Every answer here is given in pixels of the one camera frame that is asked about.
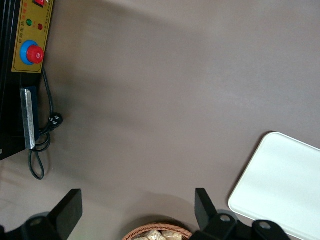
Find round brown wicker basket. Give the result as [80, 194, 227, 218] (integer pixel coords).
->
[121, 222, 194, 240]

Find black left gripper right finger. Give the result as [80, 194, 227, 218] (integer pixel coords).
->
[191, 188, 291, 240]

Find black machine yellow control panel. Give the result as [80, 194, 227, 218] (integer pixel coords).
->
[0, 0, 55, 161]

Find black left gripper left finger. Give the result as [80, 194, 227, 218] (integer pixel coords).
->
[0, 188, 84, 240]

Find black power cable with plug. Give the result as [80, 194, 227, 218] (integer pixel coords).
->
[27, 66, 64, 181]

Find beige plastic tray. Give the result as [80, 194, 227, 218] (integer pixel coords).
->
[227, 131, 320, 240]

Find clear-wrapped rice cracker packet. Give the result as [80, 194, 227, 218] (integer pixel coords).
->
[161, 230, 184, 240]
[142, 229, 163, 240]

